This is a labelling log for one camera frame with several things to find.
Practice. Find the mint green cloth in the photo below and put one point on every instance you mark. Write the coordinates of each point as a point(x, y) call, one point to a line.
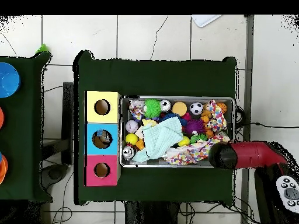
point(161, 137)

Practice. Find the small clear plastic bottle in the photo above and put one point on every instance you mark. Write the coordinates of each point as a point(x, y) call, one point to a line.
point(107, 138)

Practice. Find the crushed clear plastic bottle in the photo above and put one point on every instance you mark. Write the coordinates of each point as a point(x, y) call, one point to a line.
point(100, 133)

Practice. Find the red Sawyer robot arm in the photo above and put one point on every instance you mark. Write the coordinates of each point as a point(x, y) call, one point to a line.
point(247, 155)

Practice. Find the shallow clear mesh bin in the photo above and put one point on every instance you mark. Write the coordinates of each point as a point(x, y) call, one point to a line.
point(186, 99)

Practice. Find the wooden box with three holes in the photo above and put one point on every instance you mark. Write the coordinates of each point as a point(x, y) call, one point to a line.
point(112, 149)

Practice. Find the green spiky ball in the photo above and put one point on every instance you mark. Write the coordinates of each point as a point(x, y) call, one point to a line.
point(152, 108)

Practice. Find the white baseball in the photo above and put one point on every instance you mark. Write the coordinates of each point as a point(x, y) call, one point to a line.
point(132, 126)

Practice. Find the yellow ball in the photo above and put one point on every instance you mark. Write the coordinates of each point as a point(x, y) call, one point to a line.
point(131, 138)

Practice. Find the orange foam ball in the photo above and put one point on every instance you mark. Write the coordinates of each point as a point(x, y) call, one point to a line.
point(179, 108)

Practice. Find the purple spiky ball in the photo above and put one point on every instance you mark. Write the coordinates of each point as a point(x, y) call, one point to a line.
point(195, 126)

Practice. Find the black and white soccer ball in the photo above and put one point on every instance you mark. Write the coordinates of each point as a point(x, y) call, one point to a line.
point(196, 108)

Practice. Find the orange monkey plush toy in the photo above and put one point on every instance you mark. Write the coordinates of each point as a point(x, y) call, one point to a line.
point(205, 113)

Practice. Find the white tray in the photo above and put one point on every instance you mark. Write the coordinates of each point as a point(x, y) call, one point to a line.
point(205, 19)

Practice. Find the dark green side tablecloth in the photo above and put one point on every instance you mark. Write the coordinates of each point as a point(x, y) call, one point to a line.
point(25, 128)

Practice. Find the small green object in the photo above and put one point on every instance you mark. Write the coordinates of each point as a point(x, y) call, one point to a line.
point(42, 49)

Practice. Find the blue bowl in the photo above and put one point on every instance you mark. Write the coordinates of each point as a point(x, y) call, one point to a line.
point(8, 80)

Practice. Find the orange bowl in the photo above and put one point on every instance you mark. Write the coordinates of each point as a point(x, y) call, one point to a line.
point(4, 171)
point(1, 117)

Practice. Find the small blue cup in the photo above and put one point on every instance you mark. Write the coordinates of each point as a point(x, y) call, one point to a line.
point(0, 157)

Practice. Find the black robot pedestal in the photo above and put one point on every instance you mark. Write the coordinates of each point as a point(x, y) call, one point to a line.
point(151, 214)

